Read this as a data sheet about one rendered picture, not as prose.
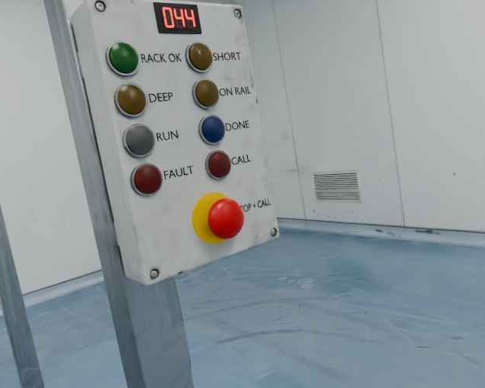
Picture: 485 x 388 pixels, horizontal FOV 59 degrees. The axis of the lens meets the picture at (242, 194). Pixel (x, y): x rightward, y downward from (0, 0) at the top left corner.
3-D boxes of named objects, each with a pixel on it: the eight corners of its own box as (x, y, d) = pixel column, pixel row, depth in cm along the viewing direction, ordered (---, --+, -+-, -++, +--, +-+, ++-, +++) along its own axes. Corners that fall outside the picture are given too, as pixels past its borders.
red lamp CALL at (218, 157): (234, 175, 44) (229, 148, 44) (212, 180, 43) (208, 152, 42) (229, 175, 45) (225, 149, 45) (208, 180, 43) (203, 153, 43)
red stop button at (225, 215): (250, 233, 43) (244, 194, 42) (218, 245, 41) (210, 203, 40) (224, 230, 46) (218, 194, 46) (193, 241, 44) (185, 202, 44)
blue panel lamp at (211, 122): (229, 140, 44) (223, 113, 44) (206, 144, 42) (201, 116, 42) (224, 141, 45) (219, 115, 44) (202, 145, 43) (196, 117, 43)
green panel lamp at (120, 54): (143, 72, 38) (137, 41, 38) (113, 73, 37) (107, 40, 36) (139, 74, 39) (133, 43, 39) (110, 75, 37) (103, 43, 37)
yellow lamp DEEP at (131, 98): (151, 112, 39) (145, 81, 38) (122, 115, 37) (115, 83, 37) (147, 114, 39) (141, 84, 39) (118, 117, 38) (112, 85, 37)
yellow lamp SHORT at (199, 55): (215, 69, 43) (211, 41, 43) (192, 70, 41) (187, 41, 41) (212, 71, 44) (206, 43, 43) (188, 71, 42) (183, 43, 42)
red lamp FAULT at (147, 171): (166, 191, 40) (160, 162, 39) (138, 197, 38) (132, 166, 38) (162, 191, 40) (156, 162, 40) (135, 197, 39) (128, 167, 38)
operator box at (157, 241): (281, 238, 49) (243, 4, 46) (146, 288, 39) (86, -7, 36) (249, 234, 54) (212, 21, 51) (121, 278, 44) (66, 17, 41)
